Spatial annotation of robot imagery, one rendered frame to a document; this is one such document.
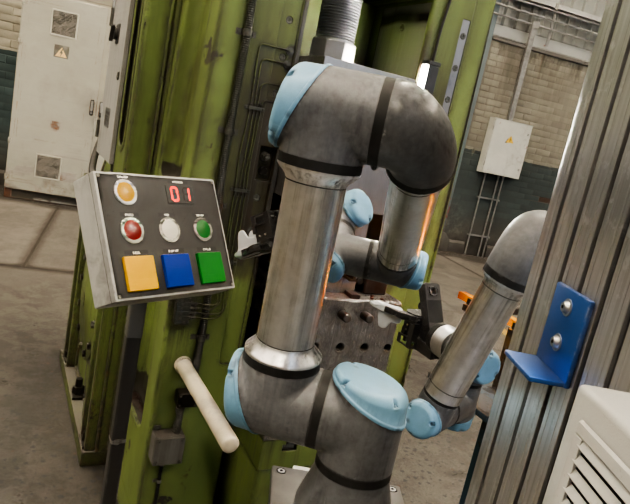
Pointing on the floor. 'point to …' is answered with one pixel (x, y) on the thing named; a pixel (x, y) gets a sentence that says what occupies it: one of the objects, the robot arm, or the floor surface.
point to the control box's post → (123, 401)
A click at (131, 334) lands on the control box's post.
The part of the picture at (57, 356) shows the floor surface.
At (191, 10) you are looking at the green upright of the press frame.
